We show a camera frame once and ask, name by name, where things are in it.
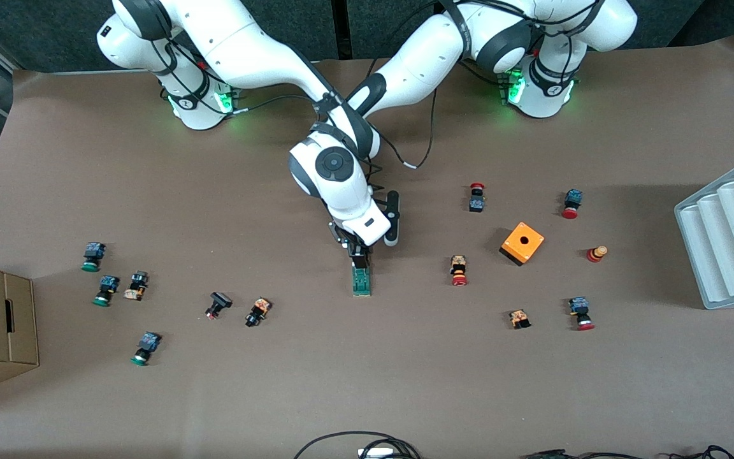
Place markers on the red yellow button head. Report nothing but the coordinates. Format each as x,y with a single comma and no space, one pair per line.
595,255

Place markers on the white plug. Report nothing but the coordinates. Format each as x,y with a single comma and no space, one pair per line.
376,453

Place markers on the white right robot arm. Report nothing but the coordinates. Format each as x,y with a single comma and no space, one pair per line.
246,51

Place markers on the red emergency button black block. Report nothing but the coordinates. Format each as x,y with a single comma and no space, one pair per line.
476,204

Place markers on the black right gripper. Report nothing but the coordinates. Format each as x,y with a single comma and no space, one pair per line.
349,243

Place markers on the orange button enclosure box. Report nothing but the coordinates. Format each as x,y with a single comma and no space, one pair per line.
529,248

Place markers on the black square push button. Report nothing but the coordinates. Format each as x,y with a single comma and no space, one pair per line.
219,301

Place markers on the black orange contact block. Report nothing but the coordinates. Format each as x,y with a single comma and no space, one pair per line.
137,284

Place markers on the small orange contact block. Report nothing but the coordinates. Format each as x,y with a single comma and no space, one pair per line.
519,317

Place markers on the red mushroom button orange block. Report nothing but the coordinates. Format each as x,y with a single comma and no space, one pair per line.
459,268

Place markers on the green push button blue block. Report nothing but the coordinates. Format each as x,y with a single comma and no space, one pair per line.
107,284
148,343
94,250

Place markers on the black push button orange block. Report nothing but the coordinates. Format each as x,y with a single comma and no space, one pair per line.
259,310

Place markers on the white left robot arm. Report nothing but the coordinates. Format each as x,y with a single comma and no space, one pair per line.
418,64

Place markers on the grey ridged tray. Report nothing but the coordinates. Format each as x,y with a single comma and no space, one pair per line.
724,255

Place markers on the red push button blue block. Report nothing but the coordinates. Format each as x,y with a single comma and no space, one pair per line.
573,197
579,307

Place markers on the black vertical divider strip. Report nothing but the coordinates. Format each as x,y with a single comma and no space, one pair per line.
341,29

